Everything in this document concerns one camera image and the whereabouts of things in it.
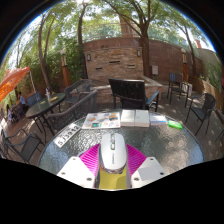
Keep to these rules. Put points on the dark round side table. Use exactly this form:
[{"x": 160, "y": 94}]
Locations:
[{"x": 45, "y": 105}]

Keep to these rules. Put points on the person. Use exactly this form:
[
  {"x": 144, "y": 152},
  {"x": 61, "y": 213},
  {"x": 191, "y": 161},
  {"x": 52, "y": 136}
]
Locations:
[
  {"x": 9, "y": 112},
  {"x": 22, "y": 99}
]

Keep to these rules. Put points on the colourful sticker sheet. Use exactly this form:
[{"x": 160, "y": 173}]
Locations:
[{"x": 101, "y": 120}]

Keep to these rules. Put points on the small pale blue booklet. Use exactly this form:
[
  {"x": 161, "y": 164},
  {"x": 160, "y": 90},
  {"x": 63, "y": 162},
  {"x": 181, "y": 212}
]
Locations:
[{"x": 158, "y": 119}]

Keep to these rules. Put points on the white flat box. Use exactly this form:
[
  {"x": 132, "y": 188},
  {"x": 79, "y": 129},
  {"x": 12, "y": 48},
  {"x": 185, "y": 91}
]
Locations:
[
  {"x": 128, "y": 118},
  {"x": 142, "y": 118}
]

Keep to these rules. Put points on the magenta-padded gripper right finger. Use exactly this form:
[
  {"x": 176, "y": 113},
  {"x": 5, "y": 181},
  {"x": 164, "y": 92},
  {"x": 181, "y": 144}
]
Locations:
[{"x": 136, "y": 158}]

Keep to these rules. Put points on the grey wicker chair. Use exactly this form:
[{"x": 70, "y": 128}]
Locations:
[{"x": 78, "y": 108}]

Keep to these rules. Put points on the green small packet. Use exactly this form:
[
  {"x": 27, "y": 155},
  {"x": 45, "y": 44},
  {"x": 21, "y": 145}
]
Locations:
[{"x": 175, "y": 124}]

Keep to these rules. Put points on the blue-backed folding chair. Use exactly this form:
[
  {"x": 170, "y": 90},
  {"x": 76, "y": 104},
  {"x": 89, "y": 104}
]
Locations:
[{"x": 175, "y": 80}]

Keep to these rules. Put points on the black mesh metal chair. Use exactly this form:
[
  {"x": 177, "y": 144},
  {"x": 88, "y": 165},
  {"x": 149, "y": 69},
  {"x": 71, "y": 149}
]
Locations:
[
  {"x": 30, "y": 145},
  {"x": 208, "y": 103}
]

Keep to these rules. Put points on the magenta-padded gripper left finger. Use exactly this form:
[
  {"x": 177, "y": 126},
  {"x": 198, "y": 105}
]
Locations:
[{"x": 87, "y": 159}]

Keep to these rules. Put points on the brown lamp post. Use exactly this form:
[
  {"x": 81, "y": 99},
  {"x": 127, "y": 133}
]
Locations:
[
  {"x": 64, "y": 66},
  {"x": 184, "y": 65}
]

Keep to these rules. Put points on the dark chair beside side table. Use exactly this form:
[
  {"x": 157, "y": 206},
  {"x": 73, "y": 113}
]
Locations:
[{"x": 78, "y": 87}]

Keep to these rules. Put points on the grey wall utility box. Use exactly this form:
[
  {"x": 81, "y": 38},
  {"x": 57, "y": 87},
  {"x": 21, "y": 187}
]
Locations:
[{"x": 154, "y": 70}]

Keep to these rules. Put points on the white number plate sign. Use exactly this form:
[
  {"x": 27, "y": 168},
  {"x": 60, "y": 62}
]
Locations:
[{"x": 66, "y": 135}]

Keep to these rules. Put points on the black wall lamp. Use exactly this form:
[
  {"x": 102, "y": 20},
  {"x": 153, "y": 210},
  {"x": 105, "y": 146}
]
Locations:
[
  {"x": 138, "y": 53},
  {"x": 88, "y": 57}
]

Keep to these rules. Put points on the black slatted garden chair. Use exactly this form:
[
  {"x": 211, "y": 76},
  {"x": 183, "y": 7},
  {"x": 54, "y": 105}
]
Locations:
[{"x": 131, "y": 90}]

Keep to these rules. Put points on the orange sunshade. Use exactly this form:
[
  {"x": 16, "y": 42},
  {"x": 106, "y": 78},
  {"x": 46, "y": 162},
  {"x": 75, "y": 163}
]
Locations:
[{"x": 11, "y": 81}]

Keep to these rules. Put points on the blue mesh chair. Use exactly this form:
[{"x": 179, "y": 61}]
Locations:
[{"x": 34, "y": 98}]

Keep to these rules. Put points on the white computer mouse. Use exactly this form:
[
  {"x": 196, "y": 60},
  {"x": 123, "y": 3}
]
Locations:
[{"x": 113, "y": 151}]

